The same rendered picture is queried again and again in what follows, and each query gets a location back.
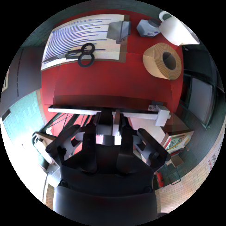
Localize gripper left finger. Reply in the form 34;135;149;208
44;112;102;173

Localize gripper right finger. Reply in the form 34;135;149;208
117;113;172;173

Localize white deposit box body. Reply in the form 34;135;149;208
129;118;179;142

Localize beige cardboard box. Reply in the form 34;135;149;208
33;131;57;159

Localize white kiosk with red panel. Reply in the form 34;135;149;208
162;130;195;157

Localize brown cardboard box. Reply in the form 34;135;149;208
170;155;184;168

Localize white square block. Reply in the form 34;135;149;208
155;105;171;127

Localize red fire extinguisher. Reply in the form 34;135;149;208
155;172;166;188

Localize grey cabinet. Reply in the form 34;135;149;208
0;46;45;118

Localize black scissors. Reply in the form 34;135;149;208
64;43;96;68

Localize beige tape roll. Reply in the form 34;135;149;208
142;42;182;81

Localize brown clipboard with printed paper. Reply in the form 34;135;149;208
41;14;132;71

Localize white mug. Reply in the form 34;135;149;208
158;11;201;46

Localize grey bottle with black cap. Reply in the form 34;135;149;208
136;18;162;38

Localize grey metal rail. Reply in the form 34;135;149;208
47;105;172;121

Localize green wire frame stand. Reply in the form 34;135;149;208
163;165;182;186

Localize white upright post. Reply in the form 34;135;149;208
113;109;123;146

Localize white wall notice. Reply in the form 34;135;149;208
206;151;220;172

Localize grey panel in green frame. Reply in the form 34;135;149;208
186;74;219;129

